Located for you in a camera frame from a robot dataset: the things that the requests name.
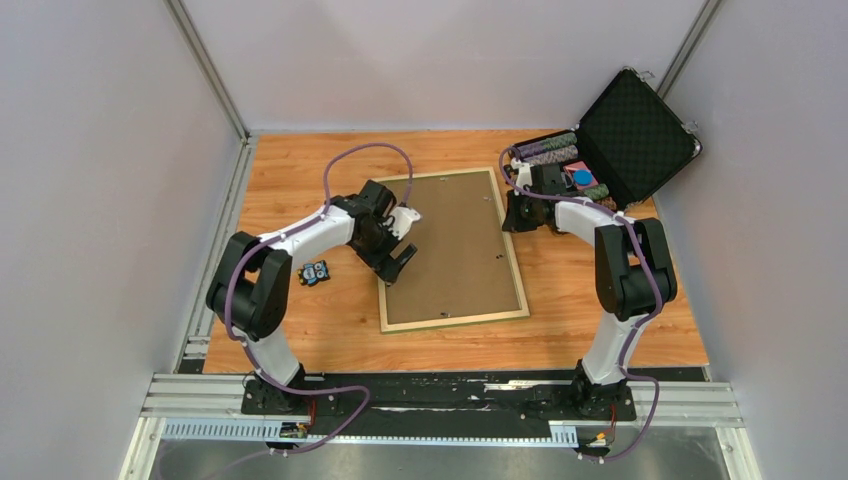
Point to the blue dealer button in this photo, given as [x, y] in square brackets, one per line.
[583, 178]

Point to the green poker chip row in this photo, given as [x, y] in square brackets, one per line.
[596, 192]

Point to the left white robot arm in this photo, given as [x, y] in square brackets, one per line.
[250, 287]

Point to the black mounting base rail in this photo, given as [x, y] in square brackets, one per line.
[517, 408]

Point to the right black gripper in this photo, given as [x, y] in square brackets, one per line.
[513, 223]

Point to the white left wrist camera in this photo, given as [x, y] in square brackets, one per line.
[401, 220]

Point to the black poker chip case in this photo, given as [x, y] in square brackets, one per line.
[631, 140]

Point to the wooden picture frame green trim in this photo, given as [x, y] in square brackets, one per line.
[457, 321]

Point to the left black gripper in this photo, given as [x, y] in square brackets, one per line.
[383, 261]

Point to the top blue green chip row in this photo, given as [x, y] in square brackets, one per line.
[546, 144]

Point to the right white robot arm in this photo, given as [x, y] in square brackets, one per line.
[634, 276]

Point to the small blue owl toy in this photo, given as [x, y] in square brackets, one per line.
[313, 273]

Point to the blue yellow chip row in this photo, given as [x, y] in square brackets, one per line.
[564, 154]

